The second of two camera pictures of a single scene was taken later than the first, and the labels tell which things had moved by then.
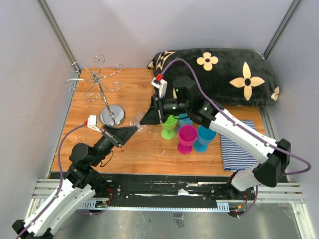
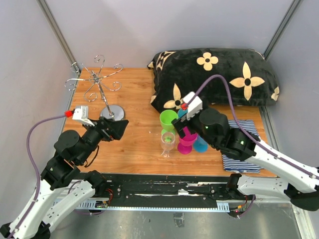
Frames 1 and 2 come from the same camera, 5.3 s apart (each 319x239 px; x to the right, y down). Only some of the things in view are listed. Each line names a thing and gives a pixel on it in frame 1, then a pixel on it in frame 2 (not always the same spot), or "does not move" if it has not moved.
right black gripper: (155, 114) -> (180, 123)
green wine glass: (169, 126) does not move
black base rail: (169, 191) does not move
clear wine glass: (135, 121) -> (167, 142)
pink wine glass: (187, 134) does not move
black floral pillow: (226, 76) does not move
